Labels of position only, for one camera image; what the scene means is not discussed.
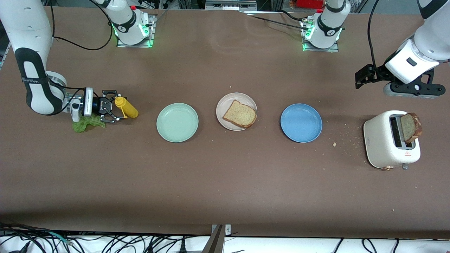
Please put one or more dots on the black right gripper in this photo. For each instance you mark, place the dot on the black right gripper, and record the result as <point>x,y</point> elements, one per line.
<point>97,105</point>

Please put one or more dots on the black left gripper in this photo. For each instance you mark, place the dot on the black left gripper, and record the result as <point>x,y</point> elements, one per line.
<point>379,73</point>

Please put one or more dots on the yellow squeeze sauce bottle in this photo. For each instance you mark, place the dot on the yellow squeeze sauce bottle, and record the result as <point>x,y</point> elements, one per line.
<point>130,110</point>

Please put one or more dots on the green lettuce leaf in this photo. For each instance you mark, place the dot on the green lettuce leaf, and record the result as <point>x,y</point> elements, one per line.
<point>82,127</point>

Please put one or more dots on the brown bread slice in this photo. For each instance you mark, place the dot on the brown bread slice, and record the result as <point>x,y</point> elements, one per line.
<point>240,114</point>
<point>409,127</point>

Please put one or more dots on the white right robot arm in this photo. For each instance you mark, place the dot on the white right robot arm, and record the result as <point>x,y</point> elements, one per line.
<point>24,21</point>

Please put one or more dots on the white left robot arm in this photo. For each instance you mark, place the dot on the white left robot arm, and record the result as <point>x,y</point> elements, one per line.
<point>328,28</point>

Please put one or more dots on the mint green plate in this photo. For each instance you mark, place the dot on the mint green plate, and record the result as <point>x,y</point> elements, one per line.
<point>177,123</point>

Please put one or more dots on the blue plate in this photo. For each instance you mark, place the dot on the blue plate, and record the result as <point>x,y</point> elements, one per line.
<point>301,123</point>

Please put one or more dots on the beige plate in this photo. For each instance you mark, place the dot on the beige plate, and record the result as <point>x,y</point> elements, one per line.
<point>223,109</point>

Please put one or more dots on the white toaster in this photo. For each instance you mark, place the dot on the white toaster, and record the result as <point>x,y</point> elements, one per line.
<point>378,140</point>

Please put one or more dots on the red box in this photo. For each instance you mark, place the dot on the red box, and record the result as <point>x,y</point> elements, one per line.
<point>309,3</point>

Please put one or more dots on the grey metal bar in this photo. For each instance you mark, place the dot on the grey metal bar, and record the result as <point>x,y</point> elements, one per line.
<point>214,242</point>

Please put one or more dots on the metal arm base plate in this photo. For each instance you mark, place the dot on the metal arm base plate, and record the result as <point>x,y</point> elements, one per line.
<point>152,31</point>
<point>330,50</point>

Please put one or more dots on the aluminium frame beam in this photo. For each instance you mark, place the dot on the aluminium frame beam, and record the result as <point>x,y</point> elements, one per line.
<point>230,4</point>

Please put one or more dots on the metal table bracket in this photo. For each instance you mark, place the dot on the metal table bracket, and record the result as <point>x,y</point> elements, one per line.
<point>227,230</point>

